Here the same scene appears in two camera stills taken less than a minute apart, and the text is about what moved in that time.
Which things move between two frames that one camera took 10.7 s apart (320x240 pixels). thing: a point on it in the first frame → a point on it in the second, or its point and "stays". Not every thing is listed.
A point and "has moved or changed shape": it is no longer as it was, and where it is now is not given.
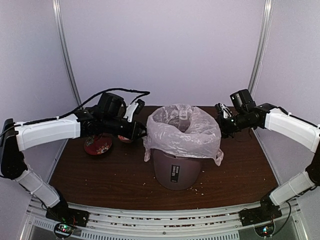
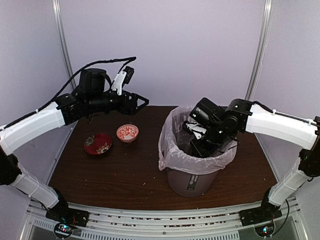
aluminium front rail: (110, 223) stays
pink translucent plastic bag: (182, 130) has moved or changed shape
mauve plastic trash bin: (176, 173) has moved or changed shape
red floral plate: (98, 144) stays
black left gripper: (133, 133) → (131, 109)
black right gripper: (224, 132) → (198, 151)
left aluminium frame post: (57, 13) stays
